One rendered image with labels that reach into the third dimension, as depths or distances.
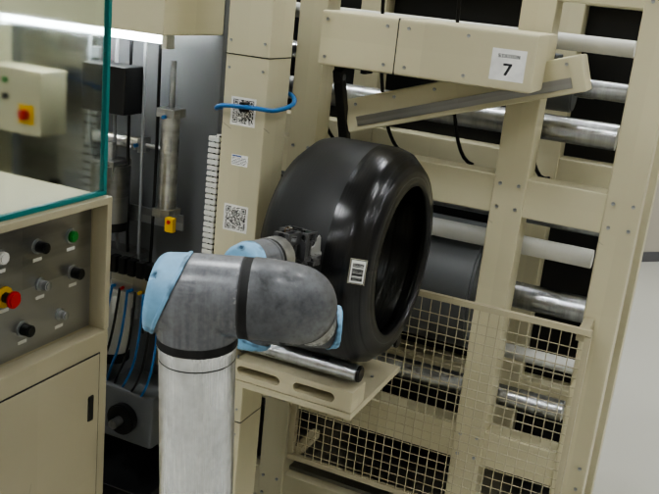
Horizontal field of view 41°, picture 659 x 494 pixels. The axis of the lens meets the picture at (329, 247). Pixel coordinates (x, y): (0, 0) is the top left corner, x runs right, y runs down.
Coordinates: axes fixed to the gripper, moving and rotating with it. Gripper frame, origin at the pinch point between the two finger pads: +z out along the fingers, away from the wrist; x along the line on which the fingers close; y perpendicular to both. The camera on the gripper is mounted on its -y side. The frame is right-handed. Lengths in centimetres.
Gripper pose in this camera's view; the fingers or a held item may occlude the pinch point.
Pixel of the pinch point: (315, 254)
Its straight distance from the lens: 207.1
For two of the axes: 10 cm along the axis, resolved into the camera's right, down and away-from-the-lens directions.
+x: -9.0, -2.1, 3.7
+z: 4.0, -1.1, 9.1
